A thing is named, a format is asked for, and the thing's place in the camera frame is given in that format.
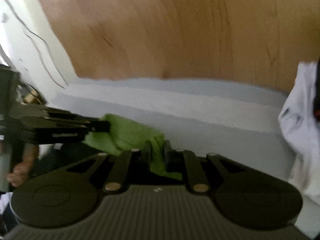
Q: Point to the green black striped sweater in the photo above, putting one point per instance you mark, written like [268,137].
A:
[125,134]

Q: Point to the wooden headboard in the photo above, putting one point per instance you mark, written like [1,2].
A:
[260,42]

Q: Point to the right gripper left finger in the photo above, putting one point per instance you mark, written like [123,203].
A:
[130,167]

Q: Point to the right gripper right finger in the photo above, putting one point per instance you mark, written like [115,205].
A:
[188,165]

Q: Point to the person's left hand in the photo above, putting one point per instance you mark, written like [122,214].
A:
[21,171]

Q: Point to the white crumpled garment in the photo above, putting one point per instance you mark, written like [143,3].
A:
[301,131]

